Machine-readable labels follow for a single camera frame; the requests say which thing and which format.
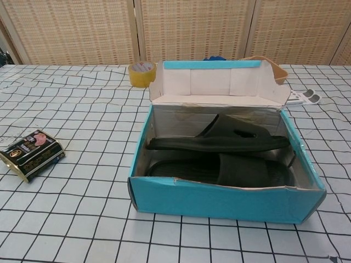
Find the black rubber slipper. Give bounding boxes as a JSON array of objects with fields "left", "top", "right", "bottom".
[
  {"left": 145, "top": 152, "right": 297, "bottom": 188},
  {"left": 145, "top": 113, "right": 290, "bottom": 153}
]

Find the blue cardboard shoe box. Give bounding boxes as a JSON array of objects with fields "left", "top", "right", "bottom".
[{"left": 128, "top": 59, "right": 327, "bottom": 224}]

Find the yellow packing tape roll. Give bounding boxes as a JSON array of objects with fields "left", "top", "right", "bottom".
[{"left": 128, "top": 61, "right": 157, "bottom": 88}]

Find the tan plastic bowl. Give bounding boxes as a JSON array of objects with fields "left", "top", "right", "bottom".
[{"left": 241, "top": 56, "right": 289, "bottom": 86}]

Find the bamboo folding screen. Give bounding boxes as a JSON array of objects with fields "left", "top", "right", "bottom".
[{"left": 0, "top": 0, "right": 351, "bottom": 66}]

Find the white flat plastic tray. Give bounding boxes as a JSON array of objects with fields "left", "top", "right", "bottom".
[{"left": 285, "top": 89, "right": 322, "bottom": 106}]

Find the white black checkered tablecloth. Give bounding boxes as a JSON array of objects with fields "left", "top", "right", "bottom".
[{"left": 0, "top": 64, "right": 351, "bottom": 263}]

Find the black luncheon meat can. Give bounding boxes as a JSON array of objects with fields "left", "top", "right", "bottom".
[{"left": 0, "top": 129, "right": 66, "bottom": 184}]

